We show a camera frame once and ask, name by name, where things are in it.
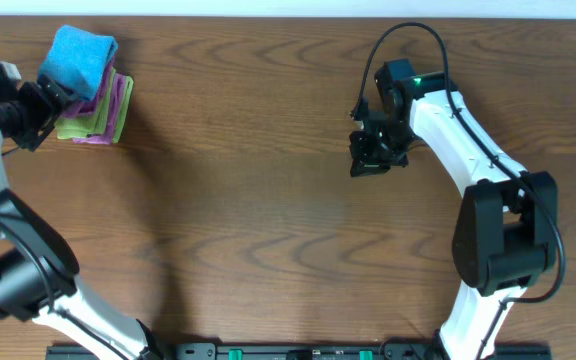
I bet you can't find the blue microfiber cloth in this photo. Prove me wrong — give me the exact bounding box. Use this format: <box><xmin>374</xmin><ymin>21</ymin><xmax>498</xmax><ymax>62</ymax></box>
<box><xmin>39</xmin><ymin>25</ymin><xmax>118</xmax><ymax>101</ymax></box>

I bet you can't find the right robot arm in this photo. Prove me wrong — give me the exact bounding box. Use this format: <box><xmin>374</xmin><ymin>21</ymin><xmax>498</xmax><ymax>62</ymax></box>
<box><xmin>349</xmin><ymin>59</ymin><xmax>557</xmax><ymax>359</ymax></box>

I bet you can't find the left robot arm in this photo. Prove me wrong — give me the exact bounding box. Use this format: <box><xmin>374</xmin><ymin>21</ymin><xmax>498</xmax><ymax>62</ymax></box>
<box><xmin>0</xmin><ymin>70</ymin><xmax>173</xmax><ymax>359</ymax></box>

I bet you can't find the top purple folded cloth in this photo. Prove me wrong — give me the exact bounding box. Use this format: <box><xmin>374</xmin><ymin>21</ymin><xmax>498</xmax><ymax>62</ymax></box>
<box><xmin>60</xmin><ymin>58</ymin><xmax>116</xmax><ymax>120</ymax></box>

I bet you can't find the purple folded cloth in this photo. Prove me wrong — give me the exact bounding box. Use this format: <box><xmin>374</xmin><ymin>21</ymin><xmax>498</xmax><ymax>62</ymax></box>
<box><xmin>73</xmin><ymin>74</ymin><xmax>126</xmax><ymax>145</ymax></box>
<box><xmin>60</xmin><ymin>58</ymin><xmax>116</xmax><ymax>120</ymax></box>

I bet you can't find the upper green folded cloth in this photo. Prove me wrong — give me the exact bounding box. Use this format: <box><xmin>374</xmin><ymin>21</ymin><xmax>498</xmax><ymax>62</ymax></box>
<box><xmin>55</xmin><ymin>65</ymin><xmax>116</xmax><ymax>140</ymax></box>

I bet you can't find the green folded cloth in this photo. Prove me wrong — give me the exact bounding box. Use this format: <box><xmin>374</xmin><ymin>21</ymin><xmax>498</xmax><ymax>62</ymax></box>
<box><xmin>55</xmin><ymin>65</ymin><xmax>116</xmax><ymax>140</ymax></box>
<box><xmin>112</xmin><ymin>76</ymin><xmax>134</xmax><ymax>144</ymax></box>

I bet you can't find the lower purple folded cloth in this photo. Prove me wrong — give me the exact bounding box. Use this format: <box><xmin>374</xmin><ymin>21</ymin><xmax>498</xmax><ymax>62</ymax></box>
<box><xmin>73</xmin><ymin>74</ymin><xmax>126</xmax><ymax>145</ymax></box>

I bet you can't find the bottom green folded cloth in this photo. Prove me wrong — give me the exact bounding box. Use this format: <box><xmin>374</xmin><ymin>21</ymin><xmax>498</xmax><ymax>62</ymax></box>
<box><xmin>112</xmin><ymin>76</ymin><xmax>134</xmax><ymax>144</ymax></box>

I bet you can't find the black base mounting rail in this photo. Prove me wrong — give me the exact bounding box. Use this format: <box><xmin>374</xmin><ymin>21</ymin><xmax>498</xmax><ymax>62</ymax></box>
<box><xmin>45</xmin><ymin>343</ymin><xmax>553</xmax><ymax>360</ymax></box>

